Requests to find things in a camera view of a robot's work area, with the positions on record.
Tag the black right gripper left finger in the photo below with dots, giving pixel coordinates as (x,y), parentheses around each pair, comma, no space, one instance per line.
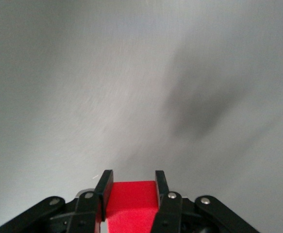
(85,211)

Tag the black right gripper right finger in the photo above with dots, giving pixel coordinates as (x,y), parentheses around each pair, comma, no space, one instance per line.
(175,213)

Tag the dark grey table mat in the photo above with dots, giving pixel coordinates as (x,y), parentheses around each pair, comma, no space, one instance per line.
(83,85)

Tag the small red cube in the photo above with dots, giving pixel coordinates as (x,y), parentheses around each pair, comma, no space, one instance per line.
(131,206)

